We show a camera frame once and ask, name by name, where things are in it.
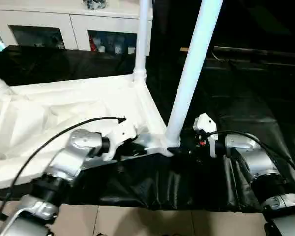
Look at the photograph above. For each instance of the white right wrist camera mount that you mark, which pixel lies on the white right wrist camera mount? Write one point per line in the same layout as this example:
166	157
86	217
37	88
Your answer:
205	123

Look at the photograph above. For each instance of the red bottle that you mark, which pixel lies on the red bottle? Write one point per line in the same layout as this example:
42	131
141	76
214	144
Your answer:
93	44

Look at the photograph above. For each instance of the dark object on cabinet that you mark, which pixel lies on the dark object on cabinet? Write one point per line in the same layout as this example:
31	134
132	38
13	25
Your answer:
94	3

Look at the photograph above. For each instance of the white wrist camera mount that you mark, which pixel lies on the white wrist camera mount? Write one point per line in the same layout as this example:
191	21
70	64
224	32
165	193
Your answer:
120	135
205	123

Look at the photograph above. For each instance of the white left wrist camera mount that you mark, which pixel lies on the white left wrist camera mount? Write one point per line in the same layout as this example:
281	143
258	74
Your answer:
120	135

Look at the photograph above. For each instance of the white cabinet with glass doors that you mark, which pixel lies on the white cabinet with glass doors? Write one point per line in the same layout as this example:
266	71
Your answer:
51	19

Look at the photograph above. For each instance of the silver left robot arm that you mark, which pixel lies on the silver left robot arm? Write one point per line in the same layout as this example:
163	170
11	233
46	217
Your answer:
73	152

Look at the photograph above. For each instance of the white plastic table top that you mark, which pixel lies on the white plastic table top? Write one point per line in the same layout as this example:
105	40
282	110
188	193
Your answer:
51	110

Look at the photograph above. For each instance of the small tan label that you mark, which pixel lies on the small tan label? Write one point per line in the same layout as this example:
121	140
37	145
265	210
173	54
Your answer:
184	49

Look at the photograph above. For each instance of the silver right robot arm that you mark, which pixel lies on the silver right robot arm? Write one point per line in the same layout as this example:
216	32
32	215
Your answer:
255	157

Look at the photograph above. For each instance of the black mat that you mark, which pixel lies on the black mat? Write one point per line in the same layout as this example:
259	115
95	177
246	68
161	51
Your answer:
174	182

